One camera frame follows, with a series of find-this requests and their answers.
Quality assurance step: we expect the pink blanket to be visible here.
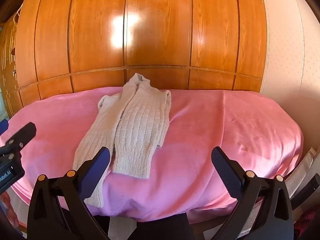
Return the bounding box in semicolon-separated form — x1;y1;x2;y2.
5;87;304;223

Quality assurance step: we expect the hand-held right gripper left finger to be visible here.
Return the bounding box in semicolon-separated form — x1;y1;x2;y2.
27;147;111;240

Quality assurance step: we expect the patterned wooden cabinet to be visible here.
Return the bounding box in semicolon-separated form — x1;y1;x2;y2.
0;17;23;118

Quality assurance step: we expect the white knit sweater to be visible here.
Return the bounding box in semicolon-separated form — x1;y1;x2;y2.
72;73;172;208

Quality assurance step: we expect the black bar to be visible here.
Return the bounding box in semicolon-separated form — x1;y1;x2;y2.
291;179;320;209

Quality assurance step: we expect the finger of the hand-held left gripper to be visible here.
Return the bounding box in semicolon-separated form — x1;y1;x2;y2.
0;122;37;161

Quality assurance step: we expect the red patterned cloth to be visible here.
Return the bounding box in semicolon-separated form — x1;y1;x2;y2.
295;209;320;232

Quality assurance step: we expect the glossy wooden wardrobe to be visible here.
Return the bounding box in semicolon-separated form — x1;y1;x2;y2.
14;0;269;110

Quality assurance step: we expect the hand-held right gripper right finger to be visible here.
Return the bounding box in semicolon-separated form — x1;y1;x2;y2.
211;146;294;240

